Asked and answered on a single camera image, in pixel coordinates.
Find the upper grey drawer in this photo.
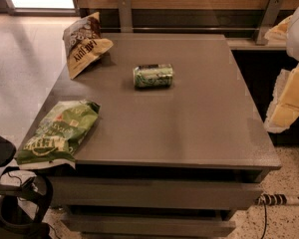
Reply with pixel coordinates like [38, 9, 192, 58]
[50, 177, 261, 210]

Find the right metal bracket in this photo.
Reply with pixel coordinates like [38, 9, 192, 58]
[253, 0, 285, 46]

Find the white power strip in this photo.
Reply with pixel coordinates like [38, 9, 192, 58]
[255, 194, 299, 206]

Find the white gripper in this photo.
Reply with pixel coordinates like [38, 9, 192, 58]
[264, 7, 299, 133]

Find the left metal bracket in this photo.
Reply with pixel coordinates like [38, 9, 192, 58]
[118, 0, 134, 33]

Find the green chip bag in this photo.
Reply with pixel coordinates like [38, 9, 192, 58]
[16, 100, 100, 170]

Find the lower grey drawer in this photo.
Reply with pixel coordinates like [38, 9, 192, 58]
[62, 214, 235, 237]

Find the green soda can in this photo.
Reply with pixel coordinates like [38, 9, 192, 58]
[133, 64, 173, 89]

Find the brown cream chip bag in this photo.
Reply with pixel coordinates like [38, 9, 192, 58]
[63, 12, 113, 80]

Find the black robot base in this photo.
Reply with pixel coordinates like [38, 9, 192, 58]
[0, 135, 53, 239]

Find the black power cable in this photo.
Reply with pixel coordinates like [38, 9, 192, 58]
[259, 196, 269, 239]

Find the grey drawer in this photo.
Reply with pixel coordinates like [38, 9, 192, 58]
[50, 177, 261, 210]
[62, 214, 235, 237]

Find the metal bracket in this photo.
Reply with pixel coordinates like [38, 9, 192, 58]
[253, 0, 285, 46]
[118, 0, 134, 33]

